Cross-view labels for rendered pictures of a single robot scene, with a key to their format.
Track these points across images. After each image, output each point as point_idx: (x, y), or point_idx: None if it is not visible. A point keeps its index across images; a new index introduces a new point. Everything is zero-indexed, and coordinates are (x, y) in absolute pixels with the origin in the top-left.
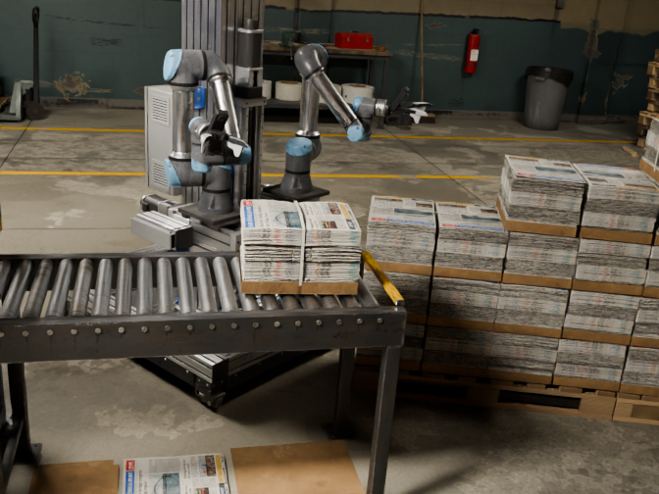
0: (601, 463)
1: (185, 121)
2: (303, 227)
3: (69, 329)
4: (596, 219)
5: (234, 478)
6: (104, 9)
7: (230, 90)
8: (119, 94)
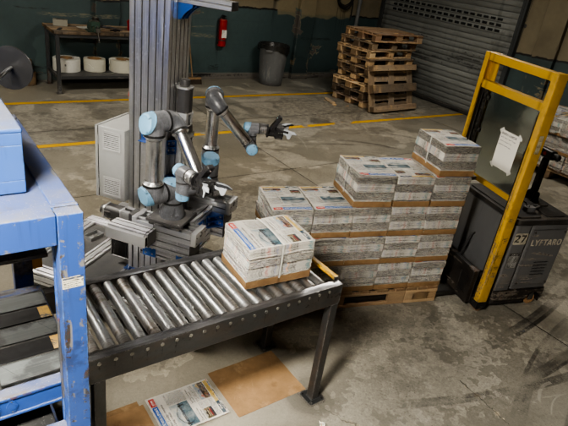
0: (408, 332)
1: (158, 161)
2: (283, 243)
3: (159, 344)
4: (401, 195)
5: (221, 395)
6: None
7: (190, 139)
8: None
